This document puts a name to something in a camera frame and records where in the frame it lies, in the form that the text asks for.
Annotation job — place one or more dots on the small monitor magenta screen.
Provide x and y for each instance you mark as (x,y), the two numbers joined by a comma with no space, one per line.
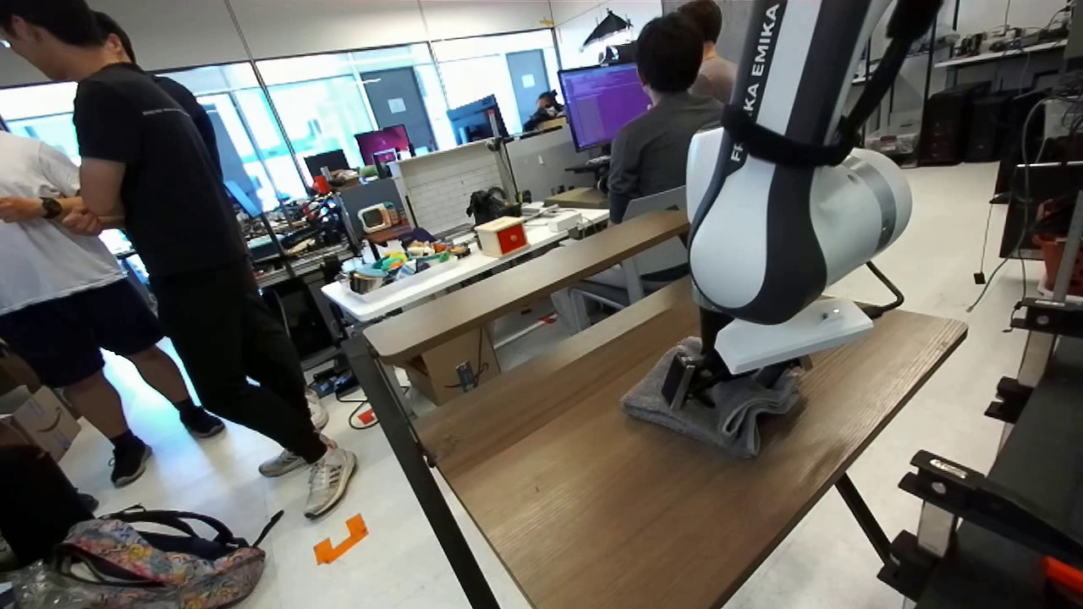
(383,143)

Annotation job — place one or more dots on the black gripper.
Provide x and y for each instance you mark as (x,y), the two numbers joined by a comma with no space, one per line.
(715,341)

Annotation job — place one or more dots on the monitor with blue screen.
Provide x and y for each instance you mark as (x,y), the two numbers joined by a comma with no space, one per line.
(475,120)

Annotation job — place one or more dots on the standing person black clothes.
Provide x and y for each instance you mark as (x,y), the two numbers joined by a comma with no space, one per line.
(189,249)

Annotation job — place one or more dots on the white panel board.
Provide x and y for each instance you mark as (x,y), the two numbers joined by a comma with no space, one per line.
(451,188)

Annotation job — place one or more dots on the monitor with purple screen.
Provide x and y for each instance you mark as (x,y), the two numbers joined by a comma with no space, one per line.
(602,101)

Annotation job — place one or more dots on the seated person brown hair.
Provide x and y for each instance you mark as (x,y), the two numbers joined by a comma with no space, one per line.
(712,73)

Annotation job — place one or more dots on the seated person grey shirt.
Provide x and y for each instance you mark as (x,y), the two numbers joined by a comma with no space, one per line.
(665,136)

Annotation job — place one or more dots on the metal storage shelf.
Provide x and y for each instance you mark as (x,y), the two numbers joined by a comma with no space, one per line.
(957,123)

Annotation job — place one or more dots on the standing person in shorts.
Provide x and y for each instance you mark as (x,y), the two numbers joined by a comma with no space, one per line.
(56,257)

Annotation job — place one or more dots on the long wooden bench table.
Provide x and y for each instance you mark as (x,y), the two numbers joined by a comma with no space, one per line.
(519,287)

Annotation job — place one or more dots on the grey plastic chair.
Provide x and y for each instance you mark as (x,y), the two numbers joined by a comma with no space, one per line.
(629,270)

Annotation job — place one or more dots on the black camera tripod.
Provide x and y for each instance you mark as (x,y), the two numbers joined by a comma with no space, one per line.
(1042,317)

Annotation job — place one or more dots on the pile of colourful toys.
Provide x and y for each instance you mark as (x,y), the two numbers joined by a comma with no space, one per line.
(392,264)

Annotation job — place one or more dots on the white table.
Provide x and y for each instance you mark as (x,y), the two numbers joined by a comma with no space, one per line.
(451,275)

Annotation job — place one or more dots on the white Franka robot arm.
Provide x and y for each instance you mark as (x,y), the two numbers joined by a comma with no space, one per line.
(789,170)

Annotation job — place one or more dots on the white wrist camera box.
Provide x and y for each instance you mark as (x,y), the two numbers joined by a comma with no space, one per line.
(789,331)

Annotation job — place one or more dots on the patterned backpack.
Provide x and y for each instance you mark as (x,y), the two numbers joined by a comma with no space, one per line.
(145,561)

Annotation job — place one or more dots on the black metal table legs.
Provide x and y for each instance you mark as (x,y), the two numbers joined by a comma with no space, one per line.
(866,525)

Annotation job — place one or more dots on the standing person dark trousers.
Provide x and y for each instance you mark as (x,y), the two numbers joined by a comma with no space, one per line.
(205,136)

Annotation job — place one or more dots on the large cardboard box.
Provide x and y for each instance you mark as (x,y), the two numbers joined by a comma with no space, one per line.
(34,424)

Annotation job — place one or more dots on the grey cloth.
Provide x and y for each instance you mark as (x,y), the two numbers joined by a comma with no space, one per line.
(721,426)

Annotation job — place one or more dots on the black device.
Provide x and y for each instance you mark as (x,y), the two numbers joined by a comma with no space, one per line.
(492,204)

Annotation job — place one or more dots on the red box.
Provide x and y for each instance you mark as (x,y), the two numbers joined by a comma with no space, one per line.
(505,239)

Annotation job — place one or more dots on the cardboard box under bench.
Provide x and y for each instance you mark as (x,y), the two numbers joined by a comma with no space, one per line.
(451,367)

